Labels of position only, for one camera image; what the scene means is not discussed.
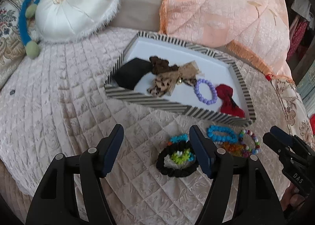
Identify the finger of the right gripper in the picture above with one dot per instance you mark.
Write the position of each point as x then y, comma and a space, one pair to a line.
274, 143
281, 135

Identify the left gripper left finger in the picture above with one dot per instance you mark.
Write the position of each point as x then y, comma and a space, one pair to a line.
55, 199

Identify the red bow hair clip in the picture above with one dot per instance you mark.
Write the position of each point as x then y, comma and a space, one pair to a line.
225, 93

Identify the black scrunchie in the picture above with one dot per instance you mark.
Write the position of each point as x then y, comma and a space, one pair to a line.
177, 160

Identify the leopard tan bow clip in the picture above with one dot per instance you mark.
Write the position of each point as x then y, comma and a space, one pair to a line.
164, 84

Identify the brown scrunchie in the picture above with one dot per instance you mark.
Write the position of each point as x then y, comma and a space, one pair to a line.
160, 66

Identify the black velvet case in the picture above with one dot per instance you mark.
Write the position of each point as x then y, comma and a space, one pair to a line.
129, 74

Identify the person's right hand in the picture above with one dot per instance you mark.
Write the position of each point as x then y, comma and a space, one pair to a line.
292, 198

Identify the floral cream bed cover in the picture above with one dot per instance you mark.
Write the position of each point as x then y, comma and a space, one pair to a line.
295, 113

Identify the red pompom tassel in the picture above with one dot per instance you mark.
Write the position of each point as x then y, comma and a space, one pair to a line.
269, 77

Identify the quilted pale pink bedspread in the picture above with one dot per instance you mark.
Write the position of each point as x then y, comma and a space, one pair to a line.
60, 106

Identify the peach quilted fringed blanket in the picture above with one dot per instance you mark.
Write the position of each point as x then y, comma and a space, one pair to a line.
254, 30

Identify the striped black white tray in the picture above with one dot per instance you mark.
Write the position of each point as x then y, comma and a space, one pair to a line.
200, 101

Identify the hanging clothes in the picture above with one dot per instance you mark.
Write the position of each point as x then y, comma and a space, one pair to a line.
301, 29

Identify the floral tapestry pillow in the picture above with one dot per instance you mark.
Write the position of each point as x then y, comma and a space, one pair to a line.
12, 49

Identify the beige headboard cushion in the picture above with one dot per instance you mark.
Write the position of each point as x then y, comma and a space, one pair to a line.
138, 14

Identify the round white satin cushion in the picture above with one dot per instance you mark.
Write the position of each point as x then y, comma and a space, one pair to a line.
63, 21

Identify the green blue plush toy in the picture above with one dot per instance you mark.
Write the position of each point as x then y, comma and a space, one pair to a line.
29, 13

